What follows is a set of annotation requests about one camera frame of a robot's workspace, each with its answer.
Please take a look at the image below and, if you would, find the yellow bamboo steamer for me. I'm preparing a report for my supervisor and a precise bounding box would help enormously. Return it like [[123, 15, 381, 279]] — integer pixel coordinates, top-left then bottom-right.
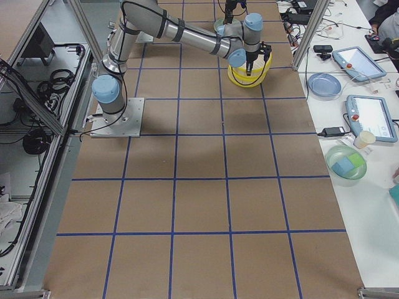
[[228, 63, 269, 88], [228, 54, 272, 81]]

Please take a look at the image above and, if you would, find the pale green plate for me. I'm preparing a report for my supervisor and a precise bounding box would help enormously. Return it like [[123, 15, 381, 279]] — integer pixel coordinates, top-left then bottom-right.
[[213, 18, 239, 32]]

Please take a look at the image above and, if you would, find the black webcam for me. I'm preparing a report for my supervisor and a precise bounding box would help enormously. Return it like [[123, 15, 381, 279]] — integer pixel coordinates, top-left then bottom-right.
[[313, 45, 333, 61]]

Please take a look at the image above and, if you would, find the blue plate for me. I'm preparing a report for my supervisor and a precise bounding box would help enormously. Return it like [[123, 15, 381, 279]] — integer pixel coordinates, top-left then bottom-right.
[[307, 73, 342, 100]]

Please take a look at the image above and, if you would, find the black power adapter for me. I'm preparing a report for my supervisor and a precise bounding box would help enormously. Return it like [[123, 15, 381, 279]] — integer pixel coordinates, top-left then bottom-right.
[[317, 126, 350, 138]]

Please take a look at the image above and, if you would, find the far teach pendant tablet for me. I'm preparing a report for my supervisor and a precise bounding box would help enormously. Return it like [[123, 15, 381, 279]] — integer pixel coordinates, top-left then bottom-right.
[[332, 46, 387, 82]]

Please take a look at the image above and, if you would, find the teach pendant tablet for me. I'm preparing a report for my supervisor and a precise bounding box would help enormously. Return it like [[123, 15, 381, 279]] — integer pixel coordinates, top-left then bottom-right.
[[332, 46, 387, 82], [345, 95, 398, 143]]

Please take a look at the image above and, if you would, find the near teach pendant tablet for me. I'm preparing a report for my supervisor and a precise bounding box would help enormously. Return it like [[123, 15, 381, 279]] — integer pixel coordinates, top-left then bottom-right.
[[345, 95, 398, 143]]

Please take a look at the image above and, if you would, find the paper cup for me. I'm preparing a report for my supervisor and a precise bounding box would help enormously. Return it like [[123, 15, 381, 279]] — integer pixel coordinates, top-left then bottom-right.
[[353, 131, 376, 149]]

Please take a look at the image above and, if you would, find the blue sponge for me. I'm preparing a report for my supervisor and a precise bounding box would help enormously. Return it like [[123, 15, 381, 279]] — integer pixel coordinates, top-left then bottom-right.
[[331, 156, 355, 176]]

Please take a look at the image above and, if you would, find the green glass bowl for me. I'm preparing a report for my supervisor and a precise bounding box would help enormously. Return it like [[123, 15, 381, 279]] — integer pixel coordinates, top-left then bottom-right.
[[325, 145, 367, 186]]

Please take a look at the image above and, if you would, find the green sponge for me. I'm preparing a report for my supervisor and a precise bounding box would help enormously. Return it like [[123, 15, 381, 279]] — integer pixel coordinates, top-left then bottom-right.
[[347, 152, 365, 168]]

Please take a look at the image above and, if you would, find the black monitor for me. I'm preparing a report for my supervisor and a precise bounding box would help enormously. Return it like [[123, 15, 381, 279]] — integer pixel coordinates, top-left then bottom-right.
[[17, 22, 55, 66]]

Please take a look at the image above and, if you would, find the aluminium frame post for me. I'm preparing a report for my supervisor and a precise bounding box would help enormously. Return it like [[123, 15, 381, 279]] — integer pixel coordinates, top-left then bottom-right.
[[292, 0, 330, 71]]

